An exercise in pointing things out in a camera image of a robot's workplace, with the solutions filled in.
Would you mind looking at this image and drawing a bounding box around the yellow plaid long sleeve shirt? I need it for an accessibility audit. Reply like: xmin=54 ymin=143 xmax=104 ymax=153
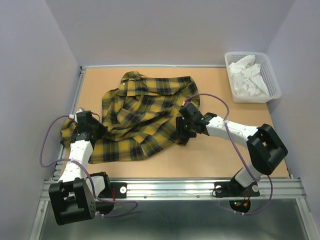
xmin=59 ymin=70 xmax=201 ymax=165

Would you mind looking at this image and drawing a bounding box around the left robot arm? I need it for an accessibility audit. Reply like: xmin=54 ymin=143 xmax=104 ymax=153
xmin=48 ymin=108 xmax=111 ymax=226

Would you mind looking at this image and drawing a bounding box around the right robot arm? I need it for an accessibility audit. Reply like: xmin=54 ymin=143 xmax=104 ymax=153
xmin=176 ymin=103 xmax=288 ymax=198

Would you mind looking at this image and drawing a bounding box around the white shirt in basket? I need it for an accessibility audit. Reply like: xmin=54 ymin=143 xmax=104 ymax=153
xmin=229 ymin=55 xmax=270 ymax=97

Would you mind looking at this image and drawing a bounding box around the white plastic laundry basket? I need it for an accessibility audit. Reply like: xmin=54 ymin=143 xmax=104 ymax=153
xmin=224 ymin=51 xmax=282 ymax=103

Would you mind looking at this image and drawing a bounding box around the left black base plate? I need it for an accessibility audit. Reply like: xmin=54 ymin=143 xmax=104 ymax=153
xmin=98 ymin=182 xmax=127 ymax=200

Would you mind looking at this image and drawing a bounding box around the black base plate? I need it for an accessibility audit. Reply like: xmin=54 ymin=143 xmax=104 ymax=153
xmin=211 ymin=180 xmax=260 ymax=198
xmin=98 ymin=182 xmax=127 ymax=200

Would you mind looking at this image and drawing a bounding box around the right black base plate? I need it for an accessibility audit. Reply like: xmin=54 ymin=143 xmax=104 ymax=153
xmin=211 ymin=180 xmax=260 ymax=198

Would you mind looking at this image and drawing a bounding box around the aluminium mounting rail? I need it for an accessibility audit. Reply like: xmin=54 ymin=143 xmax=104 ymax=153
xmin=39 ymin=176 xmax=307 ymax=201

